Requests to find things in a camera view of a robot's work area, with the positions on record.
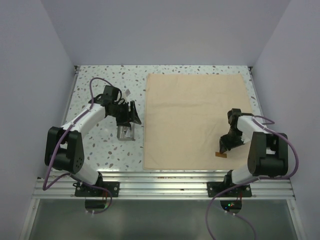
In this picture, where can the sealed blade packet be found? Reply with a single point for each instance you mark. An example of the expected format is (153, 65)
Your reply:
(129, 133)

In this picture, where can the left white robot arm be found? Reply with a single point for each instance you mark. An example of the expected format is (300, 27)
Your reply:
(64, 145)

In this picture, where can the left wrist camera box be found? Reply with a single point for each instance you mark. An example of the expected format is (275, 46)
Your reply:
(127, 92)

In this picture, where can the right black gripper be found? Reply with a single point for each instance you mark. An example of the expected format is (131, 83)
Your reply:
(230, 146)

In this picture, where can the aluminium mounting rail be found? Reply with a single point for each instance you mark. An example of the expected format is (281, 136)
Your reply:
(187, 185)

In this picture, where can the metal instrument tray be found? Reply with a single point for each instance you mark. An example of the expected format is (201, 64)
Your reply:
(120, 135)

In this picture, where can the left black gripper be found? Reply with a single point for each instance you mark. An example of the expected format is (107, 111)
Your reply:
(125, 120)

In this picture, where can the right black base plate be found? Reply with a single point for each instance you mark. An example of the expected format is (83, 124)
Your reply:
(214, 187)

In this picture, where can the beige surgical cloth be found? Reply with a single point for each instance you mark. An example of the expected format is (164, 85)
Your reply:
(185, 116)

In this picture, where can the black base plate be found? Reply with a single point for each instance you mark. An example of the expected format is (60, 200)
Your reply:
(214, 187)
(110, 188)

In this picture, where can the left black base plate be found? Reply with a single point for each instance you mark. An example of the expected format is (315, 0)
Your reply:
(110, 188)

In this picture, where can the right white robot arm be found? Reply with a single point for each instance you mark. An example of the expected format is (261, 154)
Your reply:
(268, 150)

